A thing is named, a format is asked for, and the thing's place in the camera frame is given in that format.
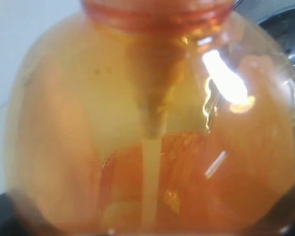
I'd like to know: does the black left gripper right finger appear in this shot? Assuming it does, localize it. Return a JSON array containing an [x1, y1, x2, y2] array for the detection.
[[274, 191, 295, 236]]

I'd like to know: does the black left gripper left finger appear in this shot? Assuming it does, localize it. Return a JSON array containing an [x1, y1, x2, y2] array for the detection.
[[0, 194, 22, 236]]

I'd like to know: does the orange dish soap pump bottle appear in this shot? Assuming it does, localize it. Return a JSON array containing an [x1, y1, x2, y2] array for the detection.
[[4, 0, 295, 236]]

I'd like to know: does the steel mesh strainer basket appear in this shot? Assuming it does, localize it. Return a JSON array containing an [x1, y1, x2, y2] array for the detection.
[[257, 7, 295, 123]]

